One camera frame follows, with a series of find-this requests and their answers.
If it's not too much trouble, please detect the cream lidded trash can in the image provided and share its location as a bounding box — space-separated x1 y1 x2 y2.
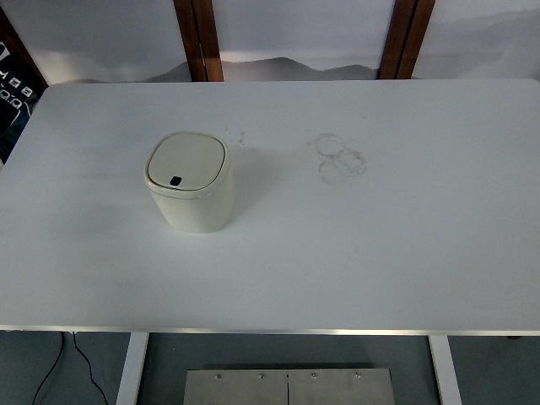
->
144 132 235 233

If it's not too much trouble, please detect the right white table leg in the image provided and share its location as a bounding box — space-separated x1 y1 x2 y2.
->
429 335 462 405

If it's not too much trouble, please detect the white table leg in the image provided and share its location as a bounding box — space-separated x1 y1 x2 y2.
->
429 335 462 405
116 332 149 405

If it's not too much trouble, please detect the left white table leg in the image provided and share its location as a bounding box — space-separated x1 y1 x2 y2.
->
116 332 149 405

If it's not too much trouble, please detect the black printed bag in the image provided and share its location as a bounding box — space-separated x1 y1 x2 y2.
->
0 42 42 164

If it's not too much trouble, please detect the grey metal base plate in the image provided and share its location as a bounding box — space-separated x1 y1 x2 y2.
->
183 368 395 404

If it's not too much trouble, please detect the left brown wooden post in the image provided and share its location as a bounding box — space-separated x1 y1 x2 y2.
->
173 0 224 82

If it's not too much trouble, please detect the brown wooden post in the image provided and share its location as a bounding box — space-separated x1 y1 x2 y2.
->
377 0 435 80
173 0 224 82

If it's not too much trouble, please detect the right brown wooden post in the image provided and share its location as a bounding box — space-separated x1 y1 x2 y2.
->
377 0 435 80

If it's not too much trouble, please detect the black floor cable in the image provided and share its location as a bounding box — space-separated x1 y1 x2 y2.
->
32 332 109 405

